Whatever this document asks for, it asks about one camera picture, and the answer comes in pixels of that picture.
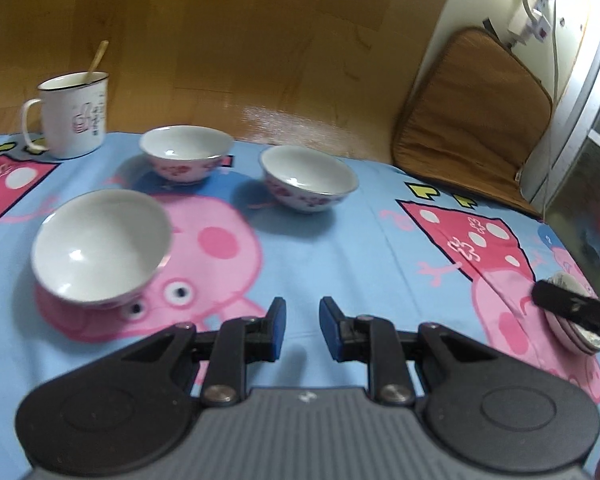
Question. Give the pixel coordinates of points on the brown seat cushion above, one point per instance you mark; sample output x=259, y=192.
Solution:
x=470, y=110

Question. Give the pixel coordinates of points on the white scalloped floral plate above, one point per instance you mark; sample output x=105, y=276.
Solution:
x=575, y=286

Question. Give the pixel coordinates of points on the wooden spoon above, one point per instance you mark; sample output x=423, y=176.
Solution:
x=97, y=60

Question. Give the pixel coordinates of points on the white power strip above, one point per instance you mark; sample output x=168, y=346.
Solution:
x=532, y=17

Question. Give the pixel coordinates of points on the stack of small plates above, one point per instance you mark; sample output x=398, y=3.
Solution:
x=560, y=329

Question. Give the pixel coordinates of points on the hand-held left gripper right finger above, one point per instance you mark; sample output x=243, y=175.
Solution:
x=328, y=330

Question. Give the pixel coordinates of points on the black tape strip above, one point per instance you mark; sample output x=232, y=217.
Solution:
x=493, y=30

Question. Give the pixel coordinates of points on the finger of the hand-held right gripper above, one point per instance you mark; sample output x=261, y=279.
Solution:
x=570, y=307

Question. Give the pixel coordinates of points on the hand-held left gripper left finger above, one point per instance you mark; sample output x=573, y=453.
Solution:
x=277, y=327

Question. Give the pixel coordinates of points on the white bowl red flowers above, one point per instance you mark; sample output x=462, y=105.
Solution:
x=185, y=152
x=307, y=177
x=100, y=247

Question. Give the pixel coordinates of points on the small white floral plate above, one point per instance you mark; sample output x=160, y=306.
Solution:
x=592, y=345

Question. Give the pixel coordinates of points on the frosted glass sliding door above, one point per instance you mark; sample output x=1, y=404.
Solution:
x=590, y=110

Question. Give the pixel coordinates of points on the white enamel mug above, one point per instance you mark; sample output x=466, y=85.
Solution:
x=75, y=120

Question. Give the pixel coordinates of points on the cartoon pig printed blanket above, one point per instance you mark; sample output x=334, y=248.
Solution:
x=330, y=260

